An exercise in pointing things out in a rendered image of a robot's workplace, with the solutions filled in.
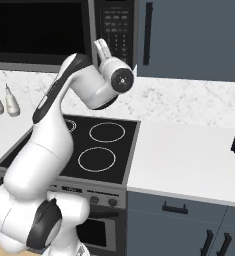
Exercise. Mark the black microwave door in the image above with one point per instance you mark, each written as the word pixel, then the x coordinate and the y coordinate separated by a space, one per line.
pixel 39 30

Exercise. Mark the grey oven knob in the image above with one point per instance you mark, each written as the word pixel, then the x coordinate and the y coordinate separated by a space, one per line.
pixel 112 202
pixel 94 200

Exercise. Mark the black hob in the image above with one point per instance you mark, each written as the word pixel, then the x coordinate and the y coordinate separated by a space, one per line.
pixel 122 146

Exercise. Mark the grey oven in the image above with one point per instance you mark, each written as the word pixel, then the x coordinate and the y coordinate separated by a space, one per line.
pixel 119 195

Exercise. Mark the black oven door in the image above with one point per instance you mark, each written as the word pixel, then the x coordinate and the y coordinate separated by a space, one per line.
pixel 117 233

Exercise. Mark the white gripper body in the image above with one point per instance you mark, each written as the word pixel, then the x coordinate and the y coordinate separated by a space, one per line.
pixel 103 50

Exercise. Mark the blue-grey drawer front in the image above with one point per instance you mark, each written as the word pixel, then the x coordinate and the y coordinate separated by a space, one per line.
pixel 145 203

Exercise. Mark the blue-grey wall cupboard door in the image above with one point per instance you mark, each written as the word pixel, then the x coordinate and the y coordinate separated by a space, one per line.
pixel 195 40

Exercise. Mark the black microwave oven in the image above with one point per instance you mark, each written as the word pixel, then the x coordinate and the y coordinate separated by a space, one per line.
pixel 117 30

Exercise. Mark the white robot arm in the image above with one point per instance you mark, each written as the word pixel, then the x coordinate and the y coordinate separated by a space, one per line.
pixel 47 146

